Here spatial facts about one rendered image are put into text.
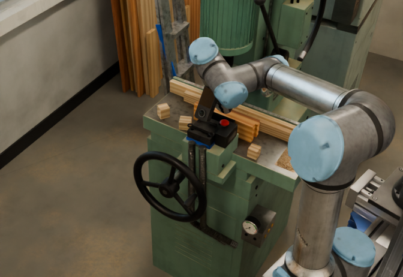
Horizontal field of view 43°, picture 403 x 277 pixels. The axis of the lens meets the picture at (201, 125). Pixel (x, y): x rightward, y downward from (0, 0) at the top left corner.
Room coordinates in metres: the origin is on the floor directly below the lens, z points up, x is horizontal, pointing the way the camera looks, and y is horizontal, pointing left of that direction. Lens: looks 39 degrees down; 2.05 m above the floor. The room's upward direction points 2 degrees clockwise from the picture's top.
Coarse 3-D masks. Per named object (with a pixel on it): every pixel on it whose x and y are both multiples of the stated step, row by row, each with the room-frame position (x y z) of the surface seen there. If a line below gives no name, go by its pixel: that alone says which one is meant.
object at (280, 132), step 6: (186, 96) 1.54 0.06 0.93; (192, 96) 1.52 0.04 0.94; (198, 96) 1.52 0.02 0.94; (192, 102) 1.52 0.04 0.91; (264, 120) 1.40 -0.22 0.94; (264, 126) 1.38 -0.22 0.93; (270, 126) 1.37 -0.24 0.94; (276, 126) 1.37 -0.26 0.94; (264, 132) 1.37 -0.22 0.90; (270, 132) 1.36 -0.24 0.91; (276, 132) 1.35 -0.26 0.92; (282, 132) 1.34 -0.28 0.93; (288, 132) 1.34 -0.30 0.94; (282, 138) 1.34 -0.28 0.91; (288, 138) 1.33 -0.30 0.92
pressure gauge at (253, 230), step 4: (248, 216) 1.17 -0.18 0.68; (252, 216) 1.17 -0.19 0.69; (244, 220) 1.16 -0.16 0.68; (248, 220) 1.15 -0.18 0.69; (252, 220) 1.15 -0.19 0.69; (256, 220) 1.16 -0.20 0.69; (244, 224) 1.16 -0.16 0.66; (248, 224) 1.15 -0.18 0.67; (252, 224) 1.14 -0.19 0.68; (256, 224) 1.14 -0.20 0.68; (260, 224) 1.15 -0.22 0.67; (244, 228) 1.16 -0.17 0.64; (248, 228) 1.15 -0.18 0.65; (252, 228) 1.14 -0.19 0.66; (256, 228) 1.14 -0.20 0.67; (248, 232) 1.15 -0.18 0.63; (252, 232) 1.14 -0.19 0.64; (256, 232) 1.13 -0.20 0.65
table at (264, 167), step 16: (176, 96) 1.57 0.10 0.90; (176, 112) 1.47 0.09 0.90; (192, 112) 1.47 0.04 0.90; (160, 128) 1.41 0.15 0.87; (176, 128) 1.38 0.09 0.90; (240, 144) 1.31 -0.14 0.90; (272, 144) 1.31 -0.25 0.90; (240, 160) 1.25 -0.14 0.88; (256, 160) 1.23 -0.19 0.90; (272, 160) 1.24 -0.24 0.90; (208, 176) 1.20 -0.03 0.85; (224, 176) 1.18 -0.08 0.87; (256, 176) 1.21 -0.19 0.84; (272, 176) 1.19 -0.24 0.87; (288, 176) 1.16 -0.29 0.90
